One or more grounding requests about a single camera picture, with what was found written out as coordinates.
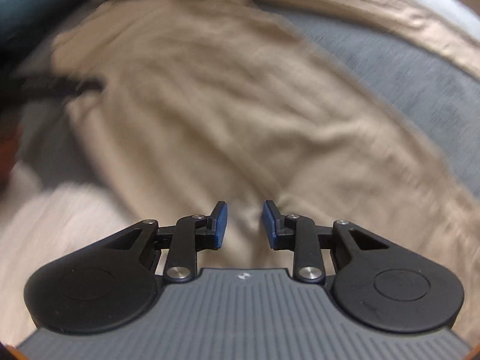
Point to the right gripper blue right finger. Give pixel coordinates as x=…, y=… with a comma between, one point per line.
x=300, y=235

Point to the grey bed blanket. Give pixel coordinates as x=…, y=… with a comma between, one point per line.
x=439, y=98

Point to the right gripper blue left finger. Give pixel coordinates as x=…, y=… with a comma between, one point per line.
x=191, y=235

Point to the beige trousers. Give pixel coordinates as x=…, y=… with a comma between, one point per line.
x=209, y=100

